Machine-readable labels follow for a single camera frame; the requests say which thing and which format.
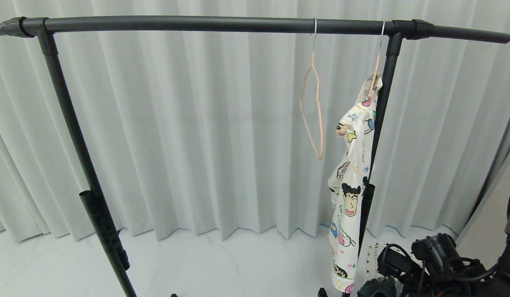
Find white laundry basket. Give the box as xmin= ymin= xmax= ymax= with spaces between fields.
xmin=364 ymin=241 xmax=424 ymax=297

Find cream printed shorts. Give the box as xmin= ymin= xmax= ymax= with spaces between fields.
xmin=327 ymin=73 xmax=383 ymax=294

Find white curtain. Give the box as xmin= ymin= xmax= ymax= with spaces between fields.
xmin=0 ymin=0 xmax=510 ymax=243

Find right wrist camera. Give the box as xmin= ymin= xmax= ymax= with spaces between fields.
xmin=377 ymin=243 xmax=420 ymax=282

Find black clothes rack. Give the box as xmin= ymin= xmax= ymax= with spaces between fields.
xmin=0 ymin=16 xmax=510 ymax=297

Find pink clothes hanger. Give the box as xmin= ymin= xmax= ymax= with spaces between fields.
xmin=299 ymin=18 xmax=325 ymax=161
xmin=367 ymin=21 xmax=387 ymax=99

